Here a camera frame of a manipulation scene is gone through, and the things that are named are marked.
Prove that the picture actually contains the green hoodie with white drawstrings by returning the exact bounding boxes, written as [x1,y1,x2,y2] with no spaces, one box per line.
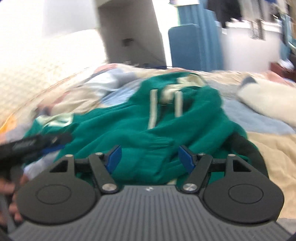
[21,71,269,187]

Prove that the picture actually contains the person's left hand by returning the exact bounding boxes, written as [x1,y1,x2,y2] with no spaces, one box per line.
[1,174,29,226]

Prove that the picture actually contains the yellow cloth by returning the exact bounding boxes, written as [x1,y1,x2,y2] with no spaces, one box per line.
[0,114,17,134]

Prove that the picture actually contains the patchwork pastel quilt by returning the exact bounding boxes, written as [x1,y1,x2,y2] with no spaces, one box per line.
[1,64,295,219]

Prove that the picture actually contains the cream quilted headboard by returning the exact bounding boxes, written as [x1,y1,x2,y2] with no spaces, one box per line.
[1,29,107,126]

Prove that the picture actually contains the white fluffy pillow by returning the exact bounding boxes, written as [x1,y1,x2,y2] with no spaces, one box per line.
[237,76,295,127]

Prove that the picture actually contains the blue curtain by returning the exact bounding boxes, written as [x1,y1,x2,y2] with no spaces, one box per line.
[177,1,224,72]

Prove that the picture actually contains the blue upholstered chair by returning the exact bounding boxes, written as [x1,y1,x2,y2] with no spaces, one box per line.
[168,24,205,71]

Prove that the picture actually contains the dark red side table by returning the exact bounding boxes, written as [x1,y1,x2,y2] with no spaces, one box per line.
[270,62,295,82]

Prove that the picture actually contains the hanging striped garment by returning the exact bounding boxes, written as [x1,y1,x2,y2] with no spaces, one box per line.
[250,19,265,40]

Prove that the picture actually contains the hanging black jacket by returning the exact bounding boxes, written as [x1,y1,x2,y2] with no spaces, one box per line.
[207,0,242,28]

